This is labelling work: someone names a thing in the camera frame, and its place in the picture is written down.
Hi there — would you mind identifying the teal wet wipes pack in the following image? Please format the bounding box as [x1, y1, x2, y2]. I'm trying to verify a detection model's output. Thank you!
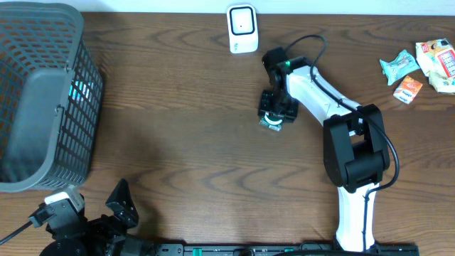
[379, 50, 420, 86]

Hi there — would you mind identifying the right black cable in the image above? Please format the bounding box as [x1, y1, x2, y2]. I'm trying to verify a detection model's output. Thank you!
[284, 34, 401, 252]

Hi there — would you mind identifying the small orange snack packet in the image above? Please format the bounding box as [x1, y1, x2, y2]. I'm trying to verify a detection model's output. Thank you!
[393, 75, 423, 105]

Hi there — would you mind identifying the green round-label ointment box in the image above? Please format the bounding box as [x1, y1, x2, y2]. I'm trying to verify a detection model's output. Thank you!
[259, 112, 284, 132]

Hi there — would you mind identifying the white barcode scanner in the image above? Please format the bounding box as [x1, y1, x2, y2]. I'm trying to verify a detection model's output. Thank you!
[226, 4, 259, 54]

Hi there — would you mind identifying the left black cable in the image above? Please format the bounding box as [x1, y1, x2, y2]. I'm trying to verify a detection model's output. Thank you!
[0, 220, 35, 247]

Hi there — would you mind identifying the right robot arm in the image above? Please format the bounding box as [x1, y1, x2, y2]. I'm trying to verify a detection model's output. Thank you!
[258, 52, 390, 252]

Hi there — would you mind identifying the grey plastic mesh basket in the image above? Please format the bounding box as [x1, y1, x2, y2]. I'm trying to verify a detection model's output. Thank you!
[1, 1, 104, 193]

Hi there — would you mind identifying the black cable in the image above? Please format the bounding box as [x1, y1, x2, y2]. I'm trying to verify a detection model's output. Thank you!
[0, 220, 35, 247]
[284, 34, 401, 252]

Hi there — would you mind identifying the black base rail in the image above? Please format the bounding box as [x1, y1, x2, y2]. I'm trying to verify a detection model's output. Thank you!
[150, 242, 420, 256]

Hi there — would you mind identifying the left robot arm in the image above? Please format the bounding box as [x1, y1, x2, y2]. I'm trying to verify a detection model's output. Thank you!
[33, 179, 156, 256]

